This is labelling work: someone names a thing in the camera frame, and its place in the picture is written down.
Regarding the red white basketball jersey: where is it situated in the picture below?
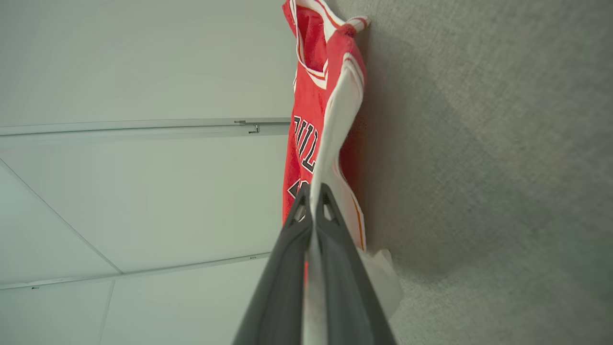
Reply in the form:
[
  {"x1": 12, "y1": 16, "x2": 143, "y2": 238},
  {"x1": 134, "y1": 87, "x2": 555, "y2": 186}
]
[{"x1": 282, "y1": 0, "x2": 405, "y2": 345}]

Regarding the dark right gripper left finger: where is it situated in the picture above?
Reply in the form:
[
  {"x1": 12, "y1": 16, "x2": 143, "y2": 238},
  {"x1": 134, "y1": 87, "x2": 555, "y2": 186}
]
[{"x1": 232, "y1": 184, "x2": 314, "y2": 345}]

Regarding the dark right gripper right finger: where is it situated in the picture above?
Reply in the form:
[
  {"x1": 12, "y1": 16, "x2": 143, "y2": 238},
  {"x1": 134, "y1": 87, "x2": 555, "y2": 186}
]
[{"x1": 316, "y1": 184, "x2": 397, "y2": 345}]

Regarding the grey fabric sofa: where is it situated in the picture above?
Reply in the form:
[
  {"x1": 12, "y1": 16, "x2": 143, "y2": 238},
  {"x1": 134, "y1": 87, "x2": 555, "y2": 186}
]
[{"x1": 330, "y1": 0, "x2": 613, "y2": 345}]

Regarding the grey metal rail with hook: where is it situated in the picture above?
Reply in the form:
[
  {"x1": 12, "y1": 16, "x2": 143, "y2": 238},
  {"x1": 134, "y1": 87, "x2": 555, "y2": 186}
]
[{"x1": 0, "y1": 117, "x2": 293, "y2": 140}]

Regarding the thin grey metal rail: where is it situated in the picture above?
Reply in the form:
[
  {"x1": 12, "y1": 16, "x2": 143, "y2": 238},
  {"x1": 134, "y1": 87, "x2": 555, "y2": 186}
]
[{"x1": 0, "y1": 253, "x2": 271, "y2": 290}]

